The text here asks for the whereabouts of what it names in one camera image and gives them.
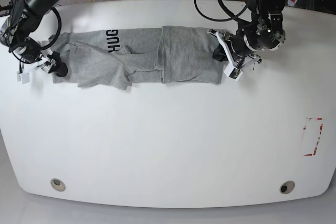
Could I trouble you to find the grey T-shirt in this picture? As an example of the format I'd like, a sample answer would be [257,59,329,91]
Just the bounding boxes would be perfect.
[52,26,224,90]

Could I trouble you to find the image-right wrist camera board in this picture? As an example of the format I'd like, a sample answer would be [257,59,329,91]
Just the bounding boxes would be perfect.
[224,65,243,82]

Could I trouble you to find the red tape rectangle marking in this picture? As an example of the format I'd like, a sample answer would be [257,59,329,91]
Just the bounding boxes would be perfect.
[301,118,324,156]

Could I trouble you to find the left table cable grommet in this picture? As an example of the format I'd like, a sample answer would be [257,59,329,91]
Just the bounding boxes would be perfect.
[50,178,66,192]

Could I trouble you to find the right table cable grommet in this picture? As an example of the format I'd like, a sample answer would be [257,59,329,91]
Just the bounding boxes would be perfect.
[279,180,296,194]

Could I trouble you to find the table cable grommet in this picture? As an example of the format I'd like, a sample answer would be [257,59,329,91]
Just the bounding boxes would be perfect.
[50,178,66,192]
[279,180,296,194]

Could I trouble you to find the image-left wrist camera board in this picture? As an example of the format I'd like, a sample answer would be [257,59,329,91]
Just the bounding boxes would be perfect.
[17,72,30,84]

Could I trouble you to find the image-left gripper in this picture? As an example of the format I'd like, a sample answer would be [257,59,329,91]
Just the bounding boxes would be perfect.
[22,52,68,77]

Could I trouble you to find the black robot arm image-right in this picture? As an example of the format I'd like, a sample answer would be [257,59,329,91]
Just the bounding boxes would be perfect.
[209,0,286,73]

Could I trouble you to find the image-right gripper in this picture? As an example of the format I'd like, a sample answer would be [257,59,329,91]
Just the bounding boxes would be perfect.
[207,29,262,71]

